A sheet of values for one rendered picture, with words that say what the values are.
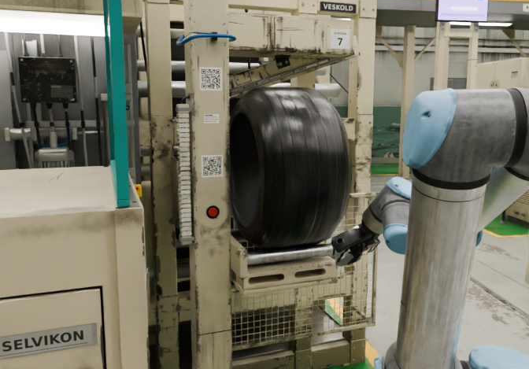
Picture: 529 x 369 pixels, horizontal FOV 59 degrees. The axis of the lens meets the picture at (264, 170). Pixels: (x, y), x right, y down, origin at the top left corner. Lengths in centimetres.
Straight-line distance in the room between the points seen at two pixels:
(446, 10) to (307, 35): 377
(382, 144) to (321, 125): 1033
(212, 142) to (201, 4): 44
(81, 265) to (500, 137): 63
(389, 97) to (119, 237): 1134
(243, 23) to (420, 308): 133
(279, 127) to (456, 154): 85
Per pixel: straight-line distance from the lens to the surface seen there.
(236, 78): 200
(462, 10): 573
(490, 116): 71
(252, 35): 190
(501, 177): 89
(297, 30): 197
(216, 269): 167
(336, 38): 204
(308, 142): 148
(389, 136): 1190
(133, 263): 77
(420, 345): 95
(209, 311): 172
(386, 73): 1192
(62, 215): 75
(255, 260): 161
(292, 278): 166
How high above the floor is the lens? 142
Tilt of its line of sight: 8 degrees down
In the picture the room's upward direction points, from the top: straight up
